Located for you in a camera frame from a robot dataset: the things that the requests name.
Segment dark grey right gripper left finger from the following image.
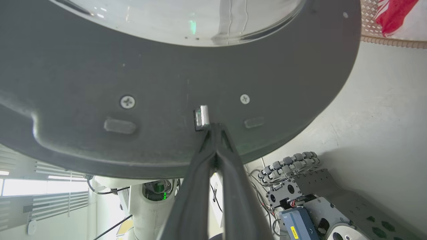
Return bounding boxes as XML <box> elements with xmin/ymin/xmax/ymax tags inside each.
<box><xmin>159</xmin><ymin>124</ymin><xmax>217</xmax><ymax>240</ymax></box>

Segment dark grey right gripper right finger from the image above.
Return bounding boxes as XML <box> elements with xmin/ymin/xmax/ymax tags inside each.
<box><xmin>216</xmin><ymin>123</ymin><xmax>275</xmax><ymax>240</ymax></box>

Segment grey washing machine door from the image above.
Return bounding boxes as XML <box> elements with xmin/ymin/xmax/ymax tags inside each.
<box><xmin>0</xmin><ymin>0</ymin><xmax>362</xmax><ymax>179</ymax></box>

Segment white washing machine body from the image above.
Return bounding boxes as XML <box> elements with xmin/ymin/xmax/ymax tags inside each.
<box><xmin>245</xmin><ymin>0</ymin><xmax>427</xmax><ymax>238</ymax></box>

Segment white robot waist column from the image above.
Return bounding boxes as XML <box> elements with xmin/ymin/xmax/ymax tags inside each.
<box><xmin>91</xmin><ymin>176</ymin><xmax>182</xmax><ymax>240</ymax></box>

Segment blue box with yellow label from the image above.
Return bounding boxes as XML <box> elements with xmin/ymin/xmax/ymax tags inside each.
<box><xmin>279</xmin><ymin>207</ymin><xmax>320</xmax><ymax>240</ymax></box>

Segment grey window blinds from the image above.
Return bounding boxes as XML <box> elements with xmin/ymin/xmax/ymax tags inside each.
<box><xmin>0</xmin><ymin>144</ymin><xmax>90</xmax><ymax>232</ymax></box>

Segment red and white garment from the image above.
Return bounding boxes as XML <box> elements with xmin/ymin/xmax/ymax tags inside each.
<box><xmin>374</xmin><ymin>0</ymin><xmax>427</xmax><ymax>42</ymax></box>

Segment thin black cable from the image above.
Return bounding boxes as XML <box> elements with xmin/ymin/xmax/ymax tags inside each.
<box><xmin>93</xmin><ymin>215</ymin><xmax>133</xmax><ymax>240</ymax></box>

